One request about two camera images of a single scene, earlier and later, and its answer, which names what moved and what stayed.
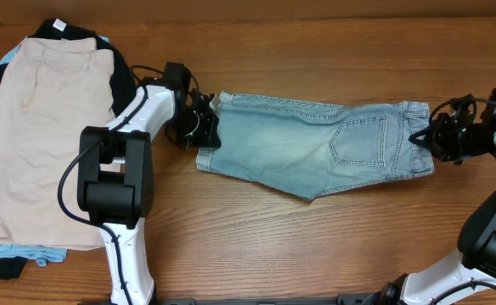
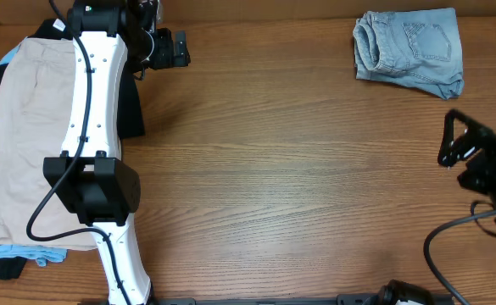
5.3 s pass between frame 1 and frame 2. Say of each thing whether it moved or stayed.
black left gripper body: moved
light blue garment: stayed
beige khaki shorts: stayed
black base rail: stayed
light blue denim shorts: moved
